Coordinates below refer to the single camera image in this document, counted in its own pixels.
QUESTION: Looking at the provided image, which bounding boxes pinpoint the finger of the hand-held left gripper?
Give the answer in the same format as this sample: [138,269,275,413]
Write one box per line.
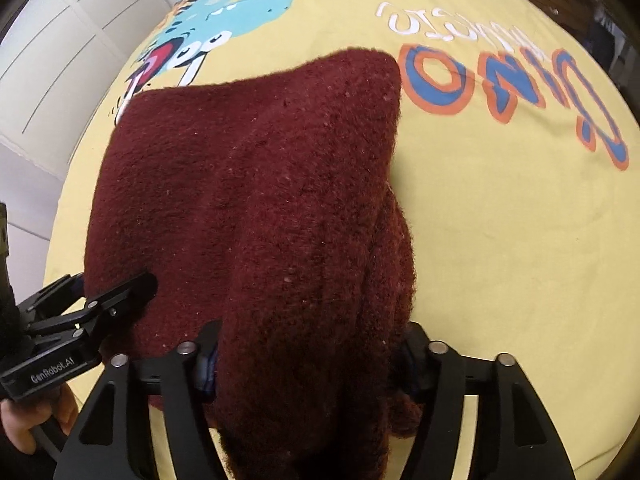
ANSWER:
[15,272,87,320]
[82,271,158,346]

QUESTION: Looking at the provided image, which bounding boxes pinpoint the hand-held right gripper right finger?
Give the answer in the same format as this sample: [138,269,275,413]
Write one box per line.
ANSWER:
[397,322,576,480]

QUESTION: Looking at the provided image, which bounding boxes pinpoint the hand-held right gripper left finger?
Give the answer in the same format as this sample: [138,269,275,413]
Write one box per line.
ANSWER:
[52,319,226,480]

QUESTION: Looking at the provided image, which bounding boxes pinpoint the maroon knit sweater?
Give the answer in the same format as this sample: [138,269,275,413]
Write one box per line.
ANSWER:
[84,47,425,480]

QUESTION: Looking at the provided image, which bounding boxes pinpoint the person's left hand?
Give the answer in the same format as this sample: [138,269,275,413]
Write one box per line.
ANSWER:
[0,382,80,456]

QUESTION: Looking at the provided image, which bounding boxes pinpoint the yellow cartoon printed bedsheet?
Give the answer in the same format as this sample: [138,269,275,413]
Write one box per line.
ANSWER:
[42,0,640,480]

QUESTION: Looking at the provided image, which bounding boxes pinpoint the white wardrobe doors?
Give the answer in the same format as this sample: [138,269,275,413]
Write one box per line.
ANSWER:
[0,0,193,186]

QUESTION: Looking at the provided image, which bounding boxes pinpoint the black shopping bag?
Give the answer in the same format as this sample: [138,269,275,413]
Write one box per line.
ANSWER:
[587,5,627,73]

